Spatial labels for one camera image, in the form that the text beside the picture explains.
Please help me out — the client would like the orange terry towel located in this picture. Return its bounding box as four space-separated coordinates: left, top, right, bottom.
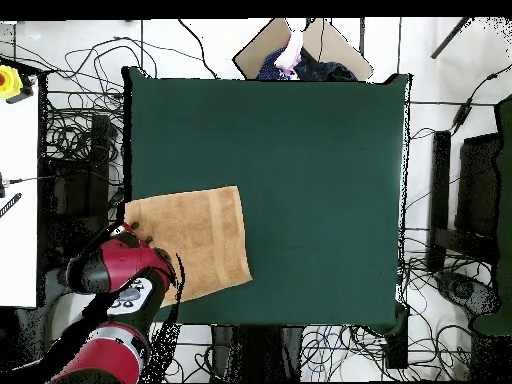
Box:
124 184 254 308

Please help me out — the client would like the black equipment rack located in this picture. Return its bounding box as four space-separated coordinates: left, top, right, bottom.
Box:
37 113 114 262
425 129 502 274

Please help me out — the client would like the white desk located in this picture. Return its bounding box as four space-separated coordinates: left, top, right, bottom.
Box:
0 79 40 309

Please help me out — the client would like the dark green tablecloth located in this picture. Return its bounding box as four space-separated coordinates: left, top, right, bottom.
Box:
121 65 413 329

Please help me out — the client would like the yellow emergency stop button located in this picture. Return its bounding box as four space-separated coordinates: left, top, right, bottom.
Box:
0 64 24 101

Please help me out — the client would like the cardboard box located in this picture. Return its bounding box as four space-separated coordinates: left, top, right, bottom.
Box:
232 17 375 83

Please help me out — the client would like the pale pink garment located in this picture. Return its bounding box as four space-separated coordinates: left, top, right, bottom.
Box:
273 30 304 81

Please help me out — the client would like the dark blue garment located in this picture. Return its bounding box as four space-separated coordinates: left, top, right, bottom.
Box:
255 46 358 82

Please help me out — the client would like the black power adapter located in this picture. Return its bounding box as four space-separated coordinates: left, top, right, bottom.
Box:
451 101 473 131

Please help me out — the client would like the green covered side table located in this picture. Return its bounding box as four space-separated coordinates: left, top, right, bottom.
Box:
471 93 512 337

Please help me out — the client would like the black rod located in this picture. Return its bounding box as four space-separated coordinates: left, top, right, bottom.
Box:
430 16 474 60

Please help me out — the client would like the black cable tangle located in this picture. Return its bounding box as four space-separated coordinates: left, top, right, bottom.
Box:
301 323 473 383
39 35 157 161
159 339 213 384

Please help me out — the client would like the black ribbed strap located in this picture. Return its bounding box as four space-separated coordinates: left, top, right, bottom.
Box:
0 192 23 220

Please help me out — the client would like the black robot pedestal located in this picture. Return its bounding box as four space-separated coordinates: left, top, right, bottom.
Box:
210 325 305 383

